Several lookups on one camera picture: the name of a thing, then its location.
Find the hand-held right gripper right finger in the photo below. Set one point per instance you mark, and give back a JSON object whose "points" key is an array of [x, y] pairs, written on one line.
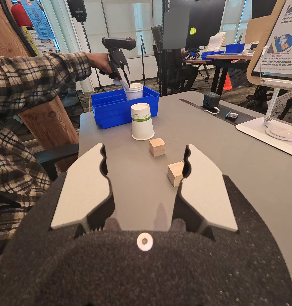
{"points": [[205, 198]]}

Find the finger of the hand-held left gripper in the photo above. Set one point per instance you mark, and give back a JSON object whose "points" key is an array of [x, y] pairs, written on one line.
{"points": [[126, 67], [120, 82]]}

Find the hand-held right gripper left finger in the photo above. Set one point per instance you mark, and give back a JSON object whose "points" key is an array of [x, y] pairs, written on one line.
{"points": [[81, 196]]}

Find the blue plastic bin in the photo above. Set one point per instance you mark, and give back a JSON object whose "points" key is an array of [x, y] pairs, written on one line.
{"points": [[235, 48], [112, 112], [211, 55]]}

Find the wooden cube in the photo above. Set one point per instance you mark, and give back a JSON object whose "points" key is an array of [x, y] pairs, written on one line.
{"points": [[157, 147], [175, 173]]}

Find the person's left forearm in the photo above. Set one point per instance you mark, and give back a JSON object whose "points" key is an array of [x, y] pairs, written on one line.
{"points": [[40, 79]]}

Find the person's left hand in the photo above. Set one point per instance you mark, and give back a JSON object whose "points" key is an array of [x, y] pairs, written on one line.
{"points": [[99, 61]]}

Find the black chair armrest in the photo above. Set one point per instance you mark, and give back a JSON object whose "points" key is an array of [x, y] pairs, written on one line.
{"points": [[55, 153]]}

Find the brown wooden furniture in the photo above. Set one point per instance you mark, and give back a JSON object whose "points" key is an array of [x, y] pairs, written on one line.
{"points": [[52, 124]]}

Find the blue printed notice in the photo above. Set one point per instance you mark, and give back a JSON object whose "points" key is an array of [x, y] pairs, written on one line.
{"points": [[38, 19]]}

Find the small black box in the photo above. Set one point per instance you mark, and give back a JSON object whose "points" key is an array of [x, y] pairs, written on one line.
{"points": [[231, 116]]}

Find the white document stand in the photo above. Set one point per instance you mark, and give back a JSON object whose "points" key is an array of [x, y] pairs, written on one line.
{"points": [[256, 126]]}

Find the black charger with display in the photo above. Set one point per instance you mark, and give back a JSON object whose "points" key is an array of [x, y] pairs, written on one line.
{"points": [[211, 100]]}

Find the white paper holder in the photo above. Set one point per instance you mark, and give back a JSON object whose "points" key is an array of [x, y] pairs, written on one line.
{"points": [[216, 41]]}

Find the large black monitor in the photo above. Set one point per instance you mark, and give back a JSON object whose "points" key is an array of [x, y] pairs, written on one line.
{"points": [[208, 19]]}

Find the red fire extinguisher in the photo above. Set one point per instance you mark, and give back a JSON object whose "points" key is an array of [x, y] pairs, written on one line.
{"points": [[20, 14]]}

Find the orange traffic cone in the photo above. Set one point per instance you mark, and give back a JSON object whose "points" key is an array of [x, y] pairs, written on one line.
{"points": [[227, 82]]}

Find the wood-edged office desk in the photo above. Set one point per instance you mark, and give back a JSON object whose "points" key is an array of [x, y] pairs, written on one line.
{"points": [[232, 57]]}

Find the white printed paper sheet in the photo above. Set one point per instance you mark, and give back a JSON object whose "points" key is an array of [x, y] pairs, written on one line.
{"points": [[284, 105]]}

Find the tan-edged display board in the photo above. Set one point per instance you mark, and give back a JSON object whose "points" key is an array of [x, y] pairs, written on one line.
{"points": [[256, 31]]}

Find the printed instruction sheet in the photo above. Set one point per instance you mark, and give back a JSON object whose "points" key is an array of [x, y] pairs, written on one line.
{"points": [[280, 35]]}

